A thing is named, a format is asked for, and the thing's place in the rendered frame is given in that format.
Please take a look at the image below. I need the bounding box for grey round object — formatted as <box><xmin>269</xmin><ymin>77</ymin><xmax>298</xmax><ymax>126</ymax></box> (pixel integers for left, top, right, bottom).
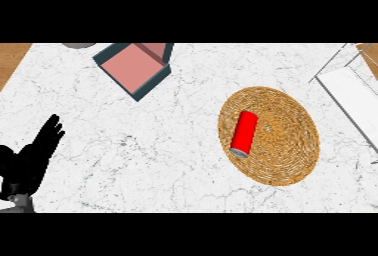
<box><xmin>61</xmin><ymin>43</ymin><xmax>99</xmax><ymax>50</ymax></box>

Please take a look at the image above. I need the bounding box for round woven wicker placemat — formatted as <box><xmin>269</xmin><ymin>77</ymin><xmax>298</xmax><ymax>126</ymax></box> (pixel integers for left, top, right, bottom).
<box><xmin>217</xmin><ymin>86</ymin><xmax>322</xmax><ymax>187</ymax></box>

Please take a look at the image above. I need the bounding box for grey wire tiered shelf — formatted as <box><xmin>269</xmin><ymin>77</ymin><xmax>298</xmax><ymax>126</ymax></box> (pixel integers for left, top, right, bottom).
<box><xmin>307</xmin><ymin>43</ymin><xmax>378</xmax><ymax>165</ymax></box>

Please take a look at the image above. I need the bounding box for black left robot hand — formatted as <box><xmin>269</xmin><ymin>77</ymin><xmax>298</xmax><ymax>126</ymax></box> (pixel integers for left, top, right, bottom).
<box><xmin>0</xmin><ymin>113</ymin><xmax>67</xmax><ymax>202</ymax></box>

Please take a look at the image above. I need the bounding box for teal box with pink interior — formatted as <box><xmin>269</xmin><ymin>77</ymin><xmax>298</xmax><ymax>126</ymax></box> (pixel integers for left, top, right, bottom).
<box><xmin>92</xmin><ymin>43</ymin><xmax>176</xmax><ymax>103</ymax></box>

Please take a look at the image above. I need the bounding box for red can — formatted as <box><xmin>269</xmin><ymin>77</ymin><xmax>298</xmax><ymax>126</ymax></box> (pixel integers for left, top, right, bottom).
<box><xmin>229</xmin><ymin>110</ymin><xmax>259</xmax><ymax>159</ymax></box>

